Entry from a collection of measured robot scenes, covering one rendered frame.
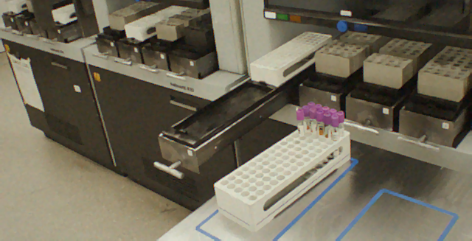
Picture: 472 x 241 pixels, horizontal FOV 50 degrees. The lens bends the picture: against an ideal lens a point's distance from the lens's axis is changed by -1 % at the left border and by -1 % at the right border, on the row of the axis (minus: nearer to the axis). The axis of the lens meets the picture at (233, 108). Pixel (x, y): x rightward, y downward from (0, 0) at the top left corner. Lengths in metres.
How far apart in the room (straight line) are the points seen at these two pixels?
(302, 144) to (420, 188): 0.24
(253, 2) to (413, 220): 0.88
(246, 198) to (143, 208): 1.54
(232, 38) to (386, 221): 0.94
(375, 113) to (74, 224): 1.57
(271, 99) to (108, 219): 1.25
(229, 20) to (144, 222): 1.07
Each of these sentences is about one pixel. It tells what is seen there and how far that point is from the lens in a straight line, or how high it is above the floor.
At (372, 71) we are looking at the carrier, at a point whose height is 0.86.
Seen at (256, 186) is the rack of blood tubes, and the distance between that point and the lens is 0.93.
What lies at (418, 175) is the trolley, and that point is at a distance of 1.06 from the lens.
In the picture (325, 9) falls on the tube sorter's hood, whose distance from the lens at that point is 1.41.
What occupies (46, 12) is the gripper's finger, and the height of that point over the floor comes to 1.22.
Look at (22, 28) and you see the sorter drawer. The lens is 2.75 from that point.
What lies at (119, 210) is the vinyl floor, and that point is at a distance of 2.46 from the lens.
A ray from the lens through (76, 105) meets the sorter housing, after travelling 2.59.
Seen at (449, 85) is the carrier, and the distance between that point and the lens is 1.32.
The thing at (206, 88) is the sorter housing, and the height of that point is 0.71.
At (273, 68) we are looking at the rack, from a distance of 1.43.
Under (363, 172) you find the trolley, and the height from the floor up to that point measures 0.82.
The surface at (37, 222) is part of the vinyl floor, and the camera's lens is 2.57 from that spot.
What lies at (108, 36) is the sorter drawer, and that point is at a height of 0.82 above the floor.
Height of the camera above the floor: 1.44
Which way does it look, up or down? 28 degrees down
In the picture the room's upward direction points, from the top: 8 degrees counter-clockwise
